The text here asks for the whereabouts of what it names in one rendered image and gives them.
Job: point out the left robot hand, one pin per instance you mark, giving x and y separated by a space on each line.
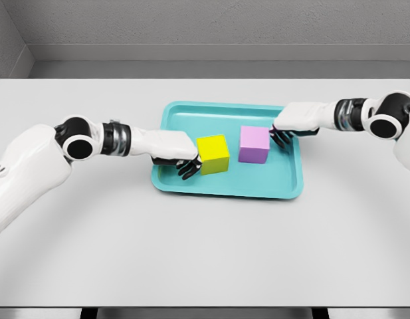
173 146

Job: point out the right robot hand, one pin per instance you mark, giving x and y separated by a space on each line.
296 118

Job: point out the yellow cube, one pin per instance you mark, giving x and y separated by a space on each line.
212 154

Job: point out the pink cube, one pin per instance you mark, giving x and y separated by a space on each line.
254 144

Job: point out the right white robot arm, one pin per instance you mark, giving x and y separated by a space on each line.
374 119

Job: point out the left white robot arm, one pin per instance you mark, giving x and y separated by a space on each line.
58 156

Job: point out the teal tray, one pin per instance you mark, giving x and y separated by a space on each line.
231 182

